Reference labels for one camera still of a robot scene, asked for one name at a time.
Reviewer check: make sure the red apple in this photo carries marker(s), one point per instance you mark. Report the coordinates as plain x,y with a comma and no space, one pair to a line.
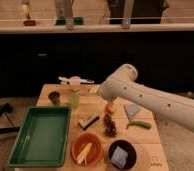
110,108

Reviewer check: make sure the dark brown cup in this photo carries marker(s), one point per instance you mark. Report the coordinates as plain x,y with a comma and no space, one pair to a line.
54,98

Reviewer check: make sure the translucent green cup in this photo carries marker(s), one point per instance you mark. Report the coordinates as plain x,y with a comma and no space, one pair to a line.
74,99

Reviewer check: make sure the white clear cup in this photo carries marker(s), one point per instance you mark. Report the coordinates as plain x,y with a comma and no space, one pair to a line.
74,83

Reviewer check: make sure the blue sponge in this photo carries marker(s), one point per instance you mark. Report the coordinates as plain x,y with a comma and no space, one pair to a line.
119,157

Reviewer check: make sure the red bowl on counter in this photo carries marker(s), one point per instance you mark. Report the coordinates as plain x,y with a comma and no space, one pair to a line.
29,23

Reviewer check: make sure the green plastic tray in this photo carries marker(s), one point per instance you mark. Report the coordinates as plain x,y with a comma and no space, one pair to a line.
42,138

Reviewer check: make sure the dark grape bunch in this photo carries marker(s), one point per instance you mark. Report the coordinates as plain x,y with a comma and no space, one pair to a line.
110,127

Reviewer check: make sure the green bean pod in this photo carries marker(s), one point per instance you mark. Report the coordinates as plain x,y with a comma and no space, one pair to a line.
140,124

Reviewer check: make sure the black white eraser block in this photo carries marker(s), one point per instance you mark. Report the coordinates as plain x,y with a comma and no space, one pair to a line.
86,122

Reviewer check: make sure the blue folded cloth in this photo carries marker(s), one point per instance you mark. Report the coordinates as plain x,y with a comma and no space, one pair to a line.
131,111

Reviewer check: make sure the orange bowl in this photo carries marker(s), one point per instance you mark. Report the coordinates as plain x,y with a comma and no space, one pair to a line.
95,154

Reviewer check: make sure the yellow banana peel piece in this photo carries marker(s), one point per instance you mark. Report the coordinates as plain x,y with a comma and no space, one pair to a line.
83,154

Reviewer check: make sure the green box on counter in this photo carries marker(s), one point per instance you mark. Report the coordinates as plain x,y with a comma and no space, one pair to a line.
64,21

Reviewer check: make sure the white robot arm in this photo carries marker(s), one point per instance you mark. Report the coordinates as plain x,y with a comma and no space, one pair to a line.
121,83

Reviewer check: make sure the white flat utensil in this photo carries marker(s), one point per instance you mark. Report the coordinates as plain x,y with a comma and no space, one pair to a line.
86,81

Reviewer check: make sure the black stand legs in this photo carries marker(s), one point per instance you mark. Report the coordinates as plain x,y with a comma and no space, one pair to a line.
4,110

